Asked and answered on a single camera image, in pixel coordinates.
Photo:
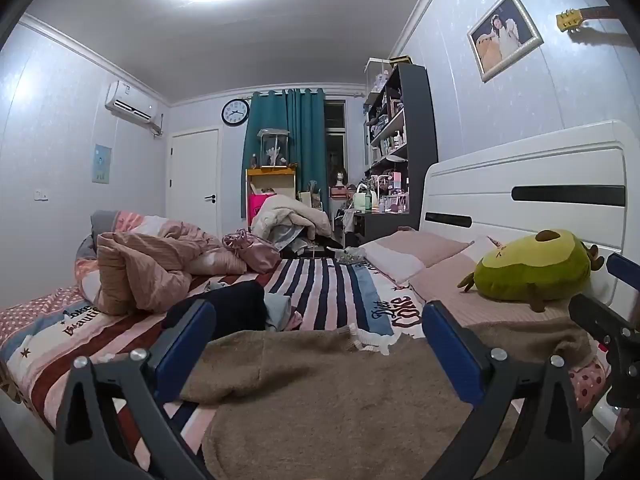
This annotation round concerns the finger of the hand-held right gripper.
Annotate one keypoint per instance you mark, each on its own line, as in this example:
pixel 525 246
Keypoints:
pixel 622 267
pixel 597 320

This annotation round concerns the clear plastic bag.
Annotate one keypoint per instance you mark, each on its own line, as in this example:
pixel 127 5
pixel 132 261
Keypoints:
pixel 350 256

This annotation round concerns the pink and white pillow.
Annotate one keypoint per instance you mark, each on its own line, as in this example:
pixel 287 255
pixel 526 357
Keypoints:
pixel 415 255

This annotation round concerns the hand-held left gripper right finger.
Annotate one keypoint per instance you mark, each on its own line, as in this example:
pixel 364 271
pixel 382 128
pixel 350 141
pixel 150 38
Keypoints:
pixel 452 350

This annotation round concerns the green avocado plush toy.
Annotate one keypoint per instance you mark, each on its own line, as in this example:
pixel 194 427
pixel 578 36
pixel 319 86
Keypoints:
pixel 530 270

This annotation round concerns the pink dotted sheet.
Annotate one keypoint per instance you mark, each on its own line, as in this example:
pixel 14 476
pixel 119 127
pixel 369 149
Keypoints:
pixel 587 385

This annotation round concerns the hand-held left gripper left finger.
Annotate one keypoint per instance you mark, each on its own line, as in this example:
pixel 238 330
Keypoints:
pixel 187 345

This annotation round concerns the framed wall photo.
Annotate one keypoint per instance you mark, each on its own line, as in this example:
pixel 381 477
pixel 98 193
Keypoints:
pixel 502 35

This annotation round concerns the yellow shelf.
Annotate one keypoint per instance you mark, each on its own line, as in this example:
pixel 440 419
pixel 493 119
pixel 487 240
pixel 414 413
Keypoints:
pixel 270 173

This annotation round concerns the white light switch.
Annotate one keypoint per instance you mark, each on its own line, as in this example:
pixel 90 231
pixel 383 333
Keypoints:
pixel 42 194

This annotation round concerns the brown sweater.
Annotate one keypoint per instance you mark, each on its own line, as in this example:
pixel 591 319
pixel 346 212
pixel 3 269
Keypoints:
pixel 325 400

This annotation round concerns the mannequin head with wig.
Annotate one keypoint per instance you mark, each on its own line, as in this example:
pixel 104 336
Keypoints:
pixel 342 176

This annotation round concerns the light blue garment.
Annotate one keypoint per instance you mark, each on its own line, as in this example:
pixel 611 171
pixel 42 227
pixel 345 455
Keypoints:
pixel 277 307

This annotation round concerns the dark bookshelf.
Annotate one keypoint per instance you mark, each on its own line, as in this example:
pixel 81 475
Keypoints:
pixel 420 110

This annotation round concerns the pink quilt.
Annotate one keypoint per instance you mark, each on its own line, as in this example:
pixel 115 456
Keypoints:
pixel 145 270

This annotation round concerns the yellow guitar head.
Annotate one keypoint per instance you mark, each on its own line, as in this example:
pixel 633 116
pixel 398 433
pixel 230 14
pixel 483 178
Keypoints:
pixel 570 20

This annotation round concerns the black garment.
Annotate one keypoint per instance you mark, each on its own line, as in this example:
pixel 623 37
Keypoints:
pixel 240 305

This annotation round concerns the small blue wall poster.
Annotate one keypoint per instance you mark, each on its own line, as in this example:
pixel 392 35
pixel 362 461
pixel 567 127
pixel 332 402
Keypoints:
pixel 101 162

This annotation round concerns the dark desk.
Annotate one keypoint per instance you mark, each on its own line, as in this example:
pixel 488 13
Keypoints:
pixel 380 225

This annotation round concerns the pink ribbed pillow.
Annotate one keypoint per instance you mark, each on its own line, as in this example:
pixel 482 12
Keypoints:
pixel 445 290

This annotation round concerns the white bed headboard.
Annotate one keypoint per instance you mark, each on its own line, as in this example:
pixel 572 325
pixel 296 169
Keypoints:
pixel 500 170

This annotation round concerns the teal curtain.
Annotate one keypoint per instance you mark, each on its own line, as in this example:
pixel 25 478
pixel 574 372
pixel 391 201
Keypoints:
pixel 280 120

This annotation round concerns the magenta bag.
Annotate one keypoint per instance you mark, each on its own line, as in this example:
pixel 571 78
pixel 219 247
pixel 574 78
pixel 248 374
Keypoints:
pixel 257 205

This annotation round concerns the pink satin cloth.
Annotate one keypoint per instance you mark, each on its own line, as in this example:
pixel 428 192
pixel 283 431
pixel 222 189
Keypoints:
pixel 255 252

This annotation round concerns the green bottle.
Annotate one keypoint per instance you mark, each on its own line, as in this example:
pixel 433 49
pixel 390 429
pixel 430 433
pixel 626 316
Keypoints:
pixel 367 200

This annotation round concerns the striped printed bed sheet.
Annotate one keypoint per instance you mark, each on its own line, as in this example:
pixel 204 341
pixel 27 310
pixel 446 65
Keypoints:
pixel 320 285

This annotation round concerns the black wall clock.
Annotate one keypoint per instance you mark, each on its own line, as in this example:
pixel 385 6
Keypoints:
pixel 235 112

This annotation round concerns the beige blanket pile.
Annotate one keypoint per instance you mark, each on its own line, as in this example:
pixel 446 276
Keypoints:
pixel 285 215

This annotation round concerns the window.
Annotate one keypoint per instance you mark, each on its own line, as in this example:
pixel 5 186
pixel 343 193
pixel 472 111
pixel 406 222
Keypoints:
pixel 335 145

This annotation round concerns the glass display case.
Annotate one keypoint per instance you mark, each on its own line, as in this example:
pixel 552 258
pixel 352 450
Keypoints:
pixel 273 147

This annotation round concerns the white door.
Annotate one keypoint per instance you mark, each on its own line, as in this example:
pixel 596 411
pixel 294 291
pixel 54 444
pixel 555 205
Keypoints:
pixel 192 180

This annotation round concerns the white air conditioner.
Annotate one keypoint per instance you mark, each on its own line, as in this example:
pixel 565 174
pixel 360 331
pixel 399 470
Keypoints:
pixel 130 100

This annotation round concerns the grey cloth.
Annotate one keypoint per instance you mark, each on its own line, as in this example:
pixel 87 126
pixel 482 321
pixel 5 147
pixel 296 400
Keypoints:
pixel 102 220

